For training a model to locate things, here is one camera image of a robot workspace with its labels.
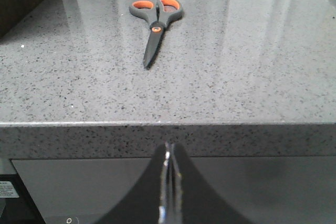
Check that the grey cabinet door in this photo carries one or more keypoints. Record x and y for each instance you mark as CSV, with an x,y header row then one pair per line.
x,y
263,189

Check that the black built-in oven appliance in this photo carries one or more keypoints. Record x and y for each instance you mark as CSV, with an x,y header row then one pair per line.
x,y
22,209

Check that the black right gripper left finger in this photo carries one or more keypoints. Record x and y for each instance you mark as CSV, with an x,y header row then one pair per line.
x,y
147,200

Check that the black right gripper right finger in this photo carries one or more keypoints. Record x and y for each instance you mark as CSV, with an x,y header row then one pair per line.
x,y
196,201

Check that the grey orange handled scissors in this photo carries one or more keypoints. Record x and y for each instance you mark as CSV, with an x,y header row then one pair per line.
x,y
158,15

